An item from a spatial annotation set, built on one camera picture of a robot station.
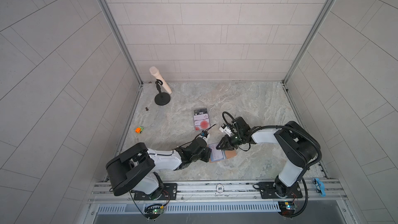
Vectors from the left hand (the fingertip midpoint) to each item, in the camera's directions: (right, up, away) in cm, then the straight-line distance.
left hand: (213, 151), depth 85 cm
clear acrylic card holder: (-7, +17, +6) cm, 19 cm away
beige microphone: (-33, +45, +1) cm, 56 cm away
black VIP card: (-6, +22, +9) cm, 24 cm away
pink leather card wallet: (+8, +1, -5) cm, 9 cm away
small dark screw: (-43, +22, +14) cm, 50 cm away
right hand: (+3, +2, -1) cm, 4 cm away
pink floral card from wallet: (+1, 0, -4) cm, 5 cm away
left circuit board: (-26, -17, -21) cm, 38 cm away
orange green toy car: (-43, +12, +3) cm, 44 cm away
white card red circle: (-7, +16, +6) cm, 18 cm away
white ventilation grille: (-33, -19, -17) cm, 42 cm away
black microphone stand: (-34, +29, +19) cm, 49 cm away
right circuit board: (+32, -18, -17) cm, 41 cm away
